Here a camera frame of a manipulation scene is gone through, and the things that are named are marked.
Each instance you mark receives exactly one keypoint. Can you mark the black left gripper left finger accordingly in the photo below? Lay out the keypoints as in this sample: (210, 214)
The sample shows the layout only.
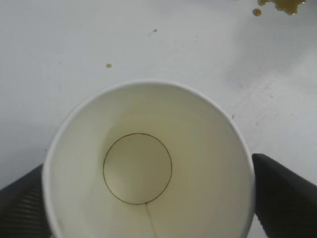
(22, 210)

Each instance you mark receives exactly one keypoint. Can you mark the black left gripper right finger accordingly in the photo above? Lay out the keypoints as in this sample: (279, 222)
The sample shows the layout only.
(289, 203)

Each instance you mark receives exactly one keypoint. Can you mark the white paper coffee cup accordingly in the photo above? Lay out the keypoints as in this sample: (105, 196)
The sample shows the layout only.
(138, 168)

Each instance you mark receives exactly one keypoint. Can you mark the brown coffee puddle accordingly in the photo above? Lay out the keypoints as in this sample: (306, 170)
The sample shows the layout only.
(287, 6)

